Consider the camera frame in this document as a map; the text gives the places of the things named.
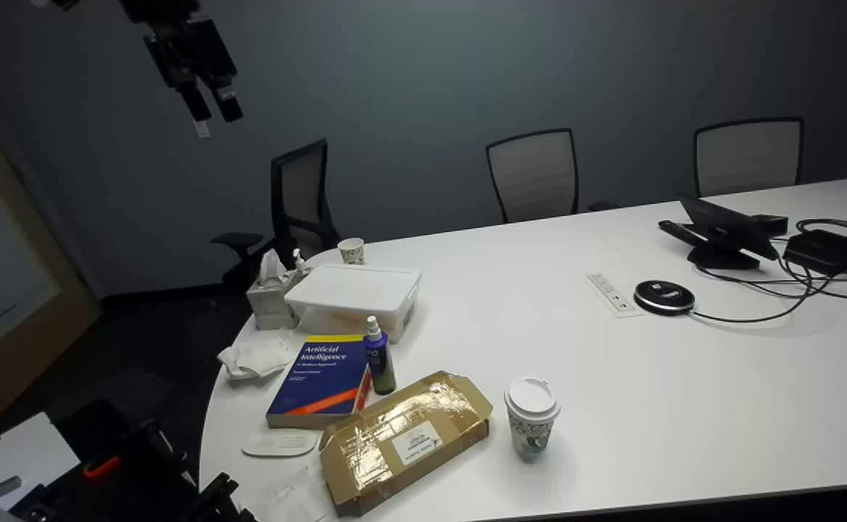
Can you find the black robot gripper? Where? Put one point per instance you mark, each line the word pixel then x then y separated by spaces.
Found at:
pixel 188 53

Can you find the blue pump bottle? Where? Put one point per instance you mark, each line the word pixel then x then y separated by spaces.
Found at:
pixel 378 356

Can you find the black mesh office chair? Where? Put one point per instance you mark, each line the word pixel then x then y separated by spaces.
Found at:
pixel 300 213

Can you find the small paper cup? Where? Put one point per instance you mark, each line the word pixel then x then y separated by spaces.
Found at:
pixel 352 251

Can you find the grey tissue box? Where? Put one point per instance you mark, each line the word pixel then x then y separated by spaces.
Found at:
pixel 268 290

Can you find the white plastic bin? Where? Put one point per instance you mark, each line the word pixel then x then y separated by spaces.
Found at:
pixel 346 293

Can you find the crumpled white tissue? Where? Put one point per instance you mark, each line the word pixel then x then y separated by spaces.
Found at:
pixel 256 356

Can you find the blue hardcover book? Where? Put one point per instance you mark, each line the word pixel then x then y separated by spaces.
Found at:
pixel 330 380

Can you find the grey middle office chair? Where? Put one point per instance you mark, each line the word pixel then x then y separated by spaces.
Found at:
pixel 536 175

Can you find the grey office chair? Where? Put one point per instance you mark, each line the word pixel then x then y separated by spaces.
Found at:
pixel 536 175
pixel 751 155

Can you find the white oval plastic piece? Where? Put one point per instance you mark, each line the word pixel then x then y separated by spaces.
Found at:
pixel 284 443

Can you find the brown cardboard box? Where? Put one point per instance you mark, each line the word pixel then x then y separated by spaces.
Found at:
pixel 403 439

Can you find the white lidded coffee cup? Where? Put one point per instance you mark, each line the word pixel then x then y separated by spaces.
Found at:
pixel 533 409

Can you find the round black speakerphone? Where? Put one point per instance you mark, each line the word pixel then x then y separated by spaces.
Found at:
pixel 662 297

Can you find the grey far office chair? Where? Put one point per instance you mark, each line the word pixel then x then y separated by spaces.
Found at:
pixel 751 155

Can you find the black clamp with orange handle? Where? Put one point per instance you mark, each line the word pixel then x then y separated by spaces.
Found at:
pixel 150 478

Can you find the black adapter with cables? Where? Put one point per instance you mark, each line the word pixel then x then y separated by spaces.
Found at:
pixel 820 245

